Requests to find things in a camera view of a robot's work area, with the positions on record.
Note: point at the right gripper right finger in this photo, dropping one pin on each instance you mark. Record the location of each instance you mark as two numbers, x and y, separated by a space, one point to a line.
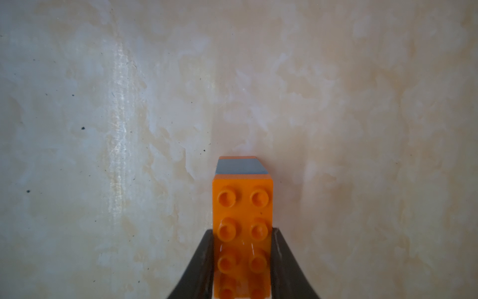
287 279

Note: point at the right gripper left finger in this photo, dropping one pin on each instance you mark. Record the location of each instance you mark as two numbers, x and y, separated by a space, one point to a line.
197 279

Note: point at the orange lego plate bottom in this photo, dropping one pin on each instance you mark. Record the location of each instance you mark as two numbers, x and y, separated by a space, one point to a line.
242 211

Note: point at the orange lego plate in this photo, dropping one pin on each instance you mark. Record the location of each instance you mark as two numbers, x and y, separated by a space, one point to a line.
237 157
242 211

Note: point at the light blue lego brick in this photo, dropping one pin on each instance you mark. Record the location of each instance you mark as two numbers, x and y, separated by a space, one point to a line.
240 166

